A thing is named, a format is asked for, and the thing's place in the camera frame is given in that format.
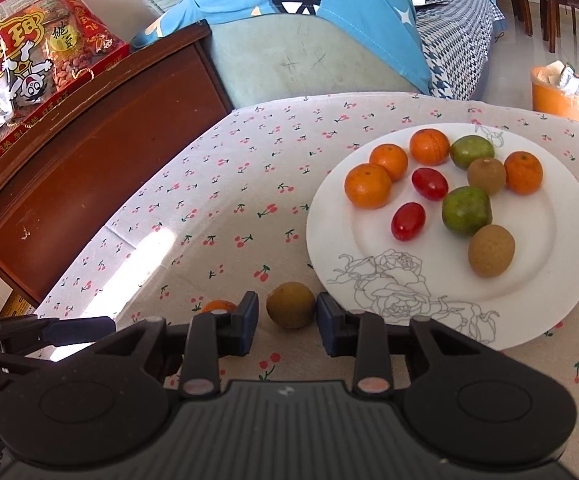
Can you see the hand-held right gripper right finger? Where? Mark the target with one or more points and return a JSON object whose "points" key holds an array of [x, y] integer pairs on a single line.
{"points": [[330, 325]]}

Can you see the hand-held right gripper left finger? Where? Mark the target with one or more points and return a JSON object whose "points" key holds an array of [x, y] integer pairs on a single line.
{"points": [[245, 322]]}

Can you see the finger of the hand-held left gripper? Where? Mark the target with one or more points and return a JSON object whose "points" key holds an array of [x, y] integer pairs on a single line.
{"points": [[79, 331]]}

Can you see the orange mandarin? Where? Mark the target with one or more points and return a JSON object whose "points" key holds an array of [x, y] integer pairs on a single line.
{"points": [[368, 186], [218, 306], [389, 161], [429, 146], [523, 173]]}

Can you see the brown kiwi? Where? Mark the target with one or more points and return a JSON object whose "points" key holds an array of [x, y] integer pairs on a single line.
{"points": [[290, 305], [487, 176], [491, 251]]}

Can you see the white plate with rose drawing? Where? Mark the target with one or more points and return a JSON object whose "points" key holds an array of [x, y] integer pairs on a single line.
{"points": [[419, 270]]}

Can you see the red cherry tomato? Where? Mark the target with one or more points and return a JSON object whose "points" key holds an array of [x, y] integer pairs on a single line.
{"points": [[408, 221], [430, 183]]}

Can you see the green lime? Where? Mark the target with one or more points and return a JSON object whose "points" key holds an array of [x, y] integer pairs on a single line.
{"points": [[467, 211], [472, 152]]}

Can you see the yellow box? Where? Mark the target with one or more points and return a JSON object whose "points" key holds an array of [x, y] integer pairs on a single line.
{"points": [[19, 305]]}

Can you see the cherry print tablecloth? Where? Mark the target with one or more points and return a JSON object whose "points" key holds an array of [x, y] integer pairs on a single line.
{"points": [[229, 200]]}

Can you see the brown wooden cabinet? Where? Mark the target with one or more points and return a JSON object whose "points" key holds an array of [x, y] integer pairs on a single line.
{"points": [[99, 160]]}

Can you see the red snack gift bag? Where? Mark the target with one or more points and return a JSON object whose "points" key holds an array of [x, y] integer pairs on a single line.
{"points": [[34, 75]]}

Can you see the grey-green sofa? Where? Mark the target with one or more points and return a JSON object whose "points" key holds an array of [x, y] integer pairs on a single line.
{"points": [[309, 60]]}

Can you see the houndstooth blanket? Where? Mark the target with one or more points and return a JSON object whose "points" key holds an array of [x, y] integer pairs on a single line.
{"points": [[459, 45]]}

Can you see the blue printed quilt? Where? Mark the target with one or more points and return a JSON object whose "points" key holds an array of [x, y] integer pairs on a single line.
{"points": [[369, 15]]}

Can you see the orange trash bin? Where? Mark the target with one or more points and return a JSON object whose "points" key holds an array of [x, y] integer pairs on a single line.
{"points": [[559, 105]]}

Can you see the white wrappers in bin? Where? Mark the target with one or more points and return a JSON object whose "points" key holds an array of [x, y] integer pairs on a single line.
{"points": [[572, 80]]}

